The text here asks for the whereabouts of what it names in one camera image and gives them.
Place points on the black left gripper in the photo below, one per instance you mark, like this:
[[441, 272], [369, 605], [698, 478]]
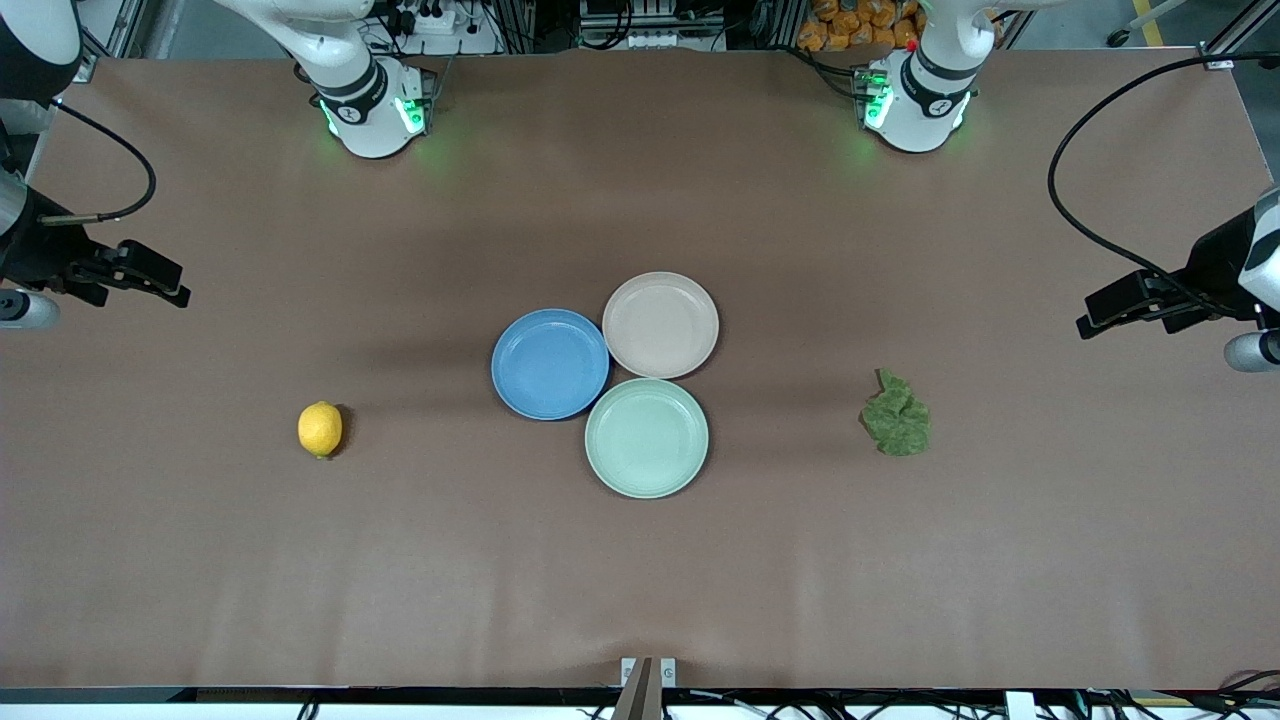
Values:
[[1218, 262]]

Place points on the light green plate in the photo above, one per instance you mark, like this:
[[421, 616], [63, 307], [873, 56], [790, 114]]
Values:
[[647, 438]]

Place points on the yellow lemon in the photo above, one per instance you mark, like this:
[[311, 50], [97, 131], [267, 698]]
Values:
[[320, 429]]

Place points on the metal table edge bracket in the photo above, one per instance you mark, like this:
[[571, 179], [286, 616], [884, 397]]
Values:
[[648, 672]]

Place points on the beige plate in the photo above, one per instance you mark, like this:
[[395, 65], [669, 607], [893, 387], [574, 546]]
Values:
[[660, 325]]

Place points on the blue plate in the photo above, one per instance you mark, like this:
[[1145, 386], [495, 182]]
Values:
[[550, 364]]

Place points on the green lettuce leaf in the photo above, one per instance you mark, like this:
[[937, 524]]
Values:
[[897, 420]]

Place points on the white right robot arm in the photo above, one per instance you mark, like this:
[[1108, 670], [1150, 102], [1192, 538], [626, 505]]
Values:
[[365, 120]]

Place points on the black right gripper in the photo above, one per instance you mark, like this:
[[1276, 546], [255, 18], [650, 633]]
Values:
[[38, 256]]

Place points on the aluminium frame profile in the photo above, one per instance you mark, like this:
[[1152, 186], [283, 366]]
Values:
[[1235, 45], [120, 30]]

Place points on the white power strip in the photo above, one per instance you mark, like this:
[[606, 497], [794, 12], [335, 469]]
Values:
[[430, 18]]

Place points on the bag of orange snacks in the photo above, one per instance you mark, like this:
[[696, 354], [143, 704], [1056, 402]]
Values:
[[850, 25]]

